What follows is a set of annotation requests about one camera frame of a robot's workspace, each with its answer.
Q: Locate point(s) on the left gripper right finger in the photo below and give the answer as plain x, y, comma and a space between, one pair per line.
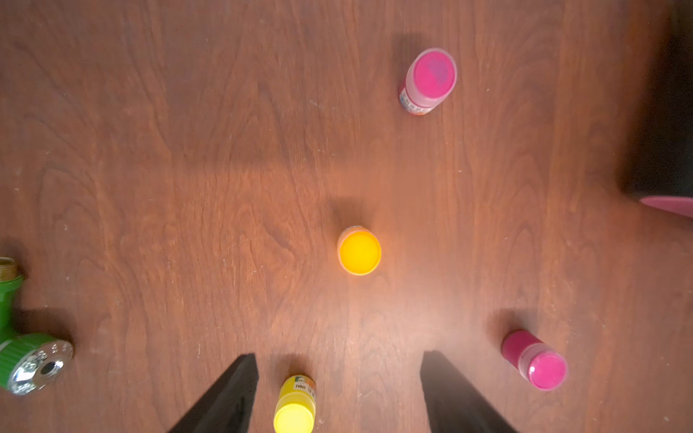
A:
453, 404

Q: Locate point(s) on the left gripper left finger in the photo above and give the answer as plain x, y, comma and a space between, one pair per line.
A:
228, 404

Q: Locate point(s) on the yellow paint can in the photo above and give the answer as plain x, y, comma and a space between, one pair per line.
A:
295, 411

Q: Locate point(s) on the pink paint can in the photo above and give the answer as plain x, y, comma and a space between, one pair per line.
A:
539, 364
428, 82

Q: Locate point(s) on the orange paint can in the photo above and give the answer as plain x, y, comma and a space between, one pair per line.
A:
359, 251

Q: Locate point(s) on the black drawer cabinet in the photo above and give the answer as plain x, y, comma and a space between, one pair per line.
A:
659, 157

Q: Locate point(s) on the green flashlight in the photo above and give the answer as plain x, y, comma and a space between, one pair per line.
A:
29, 362

